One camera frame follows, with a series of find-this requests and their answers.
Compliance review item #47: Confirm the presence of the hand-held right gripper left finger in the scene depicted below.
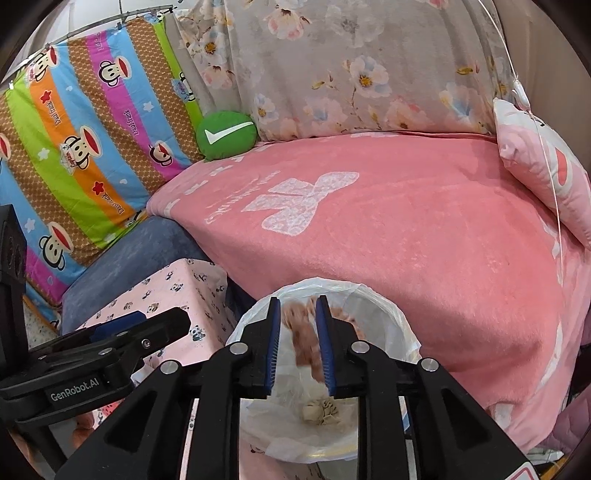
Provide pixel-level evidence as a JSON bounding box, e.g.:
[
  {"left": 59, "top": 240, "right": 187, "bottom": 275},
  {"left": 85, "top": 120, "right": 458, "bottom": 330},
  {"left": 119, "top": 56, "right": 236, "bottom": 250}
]
[{"left": 55, "top": 296, "right": 282, "bottom": 480}]

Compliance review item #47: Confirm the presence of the pink wrapper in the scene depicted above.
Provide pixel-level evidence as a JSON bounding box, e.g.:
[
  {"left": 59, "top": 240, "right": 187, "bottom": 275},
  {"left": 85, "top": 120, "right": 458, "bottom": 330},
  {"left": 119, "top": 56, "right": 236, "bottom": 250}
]
[{"left": 283, "top": 298, "right": 358, "bottom": 384}]

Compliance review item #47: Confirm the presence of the green round check-mark cushion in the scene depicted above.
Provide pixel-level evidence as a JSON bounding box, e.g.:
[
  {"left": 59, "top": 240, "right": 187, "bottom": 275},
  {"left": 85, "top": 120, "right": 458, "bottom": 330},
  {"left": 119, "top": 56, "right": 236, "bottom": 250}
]
[{"left": 195, "top": 111, "right": 258, "bottom": 162}]

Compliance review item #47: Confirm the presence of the pink bow print blanket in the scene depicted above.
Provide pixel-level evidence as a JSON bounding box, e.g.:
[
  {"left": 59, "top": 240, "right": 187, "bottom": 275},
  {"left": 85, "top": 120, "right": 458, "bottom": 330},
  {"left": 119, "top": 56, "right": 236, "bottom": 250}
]
[{"left": 147, "top": 130, "right": 591, "bottom": 455}]

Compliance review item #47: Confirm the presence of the pink panda print tablecloth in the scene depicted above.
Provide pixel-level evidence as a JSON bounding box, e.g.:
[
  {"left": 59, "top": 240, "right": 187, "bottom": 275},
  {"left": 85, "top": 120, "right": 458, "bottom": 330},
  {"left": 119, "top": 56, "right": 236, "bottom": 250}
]
[{"left": 69, "top": 257, "right": 245, "bottom": 444}]

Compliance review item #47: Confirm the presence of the white cable with switch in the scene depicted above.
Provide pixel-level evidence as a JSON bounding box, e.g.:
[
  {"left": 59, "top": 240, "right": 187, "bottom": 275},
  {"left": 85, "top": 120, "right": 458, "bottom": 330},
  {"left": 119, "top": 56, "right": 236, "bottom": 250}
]
[{"left": 478, "top": 0, "right": 564, "bottom": 259}]

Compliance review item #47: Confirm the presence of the grey metal rod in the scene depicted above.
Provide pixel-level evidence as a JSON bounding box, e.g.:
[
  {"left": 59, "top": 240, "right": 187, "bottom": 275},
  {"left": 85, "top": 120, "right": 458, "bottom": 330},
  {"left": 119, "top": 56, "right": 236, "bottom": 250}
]
[{"left": 46, "top": 4, "right": 178, "bottom": 47}]

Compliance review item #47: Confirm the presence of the beige crumpled paper ball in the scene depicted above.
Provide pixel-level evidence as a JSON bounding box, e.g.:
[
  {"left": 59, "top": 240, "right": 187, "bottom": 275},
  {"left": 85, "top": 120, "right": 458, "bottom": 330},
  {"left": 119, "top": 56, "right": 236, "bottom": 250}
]
[{"left": 302, "top": 398, "right": 342, "bottom": 425}]

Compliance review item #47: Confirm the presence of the trash bin with white bag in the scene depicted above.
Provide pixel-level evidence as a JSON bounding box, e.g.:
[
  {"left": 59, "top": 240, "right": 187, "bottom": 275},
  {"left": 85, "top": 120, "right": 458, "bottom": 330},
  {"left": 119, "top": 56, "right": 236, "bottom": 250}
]
[{"left": 225, "top": 276, "right": 423, "bottom": 464}]

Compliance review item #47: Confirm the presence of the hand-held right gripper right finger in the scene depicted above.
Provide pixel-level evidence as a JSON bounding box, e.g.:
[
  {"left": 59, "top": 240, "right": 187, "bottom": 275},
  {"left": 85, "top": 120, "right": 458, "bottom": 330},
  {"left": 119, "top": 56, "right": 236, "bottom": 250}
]
[{"left": 315, "top": 294, "right": 532, "bottom": 480}]

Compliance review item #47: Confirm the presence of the blue-grey cushion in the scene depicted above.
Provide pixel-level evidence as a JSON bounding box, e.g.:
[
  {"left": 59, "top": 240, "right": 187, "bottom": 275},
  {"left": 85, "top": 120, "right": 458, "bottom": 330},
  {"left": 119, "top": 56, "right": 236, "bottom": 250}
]
[{"left": 60, "top": 215, "right": 222, "bottom": 333}]

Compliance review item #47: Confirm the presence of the floral print quilt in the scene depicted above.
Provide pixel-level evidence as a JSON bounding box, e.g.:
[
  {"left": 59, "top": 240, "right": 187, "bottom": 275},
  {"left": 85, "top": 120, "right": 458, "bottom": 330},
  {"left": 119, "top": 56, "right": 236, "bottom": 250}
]
[{"left": 164, "top": 0, "right": 513, "bottom": 141}]

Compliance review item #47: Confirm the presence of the striped monkey print cushion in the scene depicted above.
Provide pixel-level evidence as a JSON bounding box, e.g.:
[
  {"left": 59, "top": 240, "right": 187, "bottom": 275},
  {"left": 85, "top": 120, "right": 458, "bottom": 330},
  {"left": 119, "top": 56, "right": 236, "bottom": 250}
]
[{"left": 0, "top": 11, "right": 206, "bottom": 319}]

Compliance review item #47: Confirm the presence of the pink printed pillow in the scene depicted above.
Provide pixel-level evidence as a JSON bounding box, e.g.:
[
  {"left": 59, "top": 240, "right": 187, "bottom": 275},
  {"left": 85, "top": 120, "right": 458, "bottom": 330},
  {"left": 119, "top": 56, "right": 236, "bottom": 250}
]
[{"left": 493, "top": 97, "right": 591, "bottom": 250}]

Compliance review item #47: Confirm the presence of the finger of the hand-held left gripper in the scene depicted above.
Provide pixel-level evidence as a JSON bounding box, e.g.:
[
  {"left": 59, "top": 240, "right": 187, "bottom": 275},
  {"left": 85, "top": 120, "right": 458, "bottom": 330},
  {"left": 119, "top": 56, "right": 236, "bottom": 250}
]
[
  {"left": 98, "top": 308, "right": 193, "bottom": 371},
  {"left": 32, "top": 311, "right": 147, "bottom": 355}
]

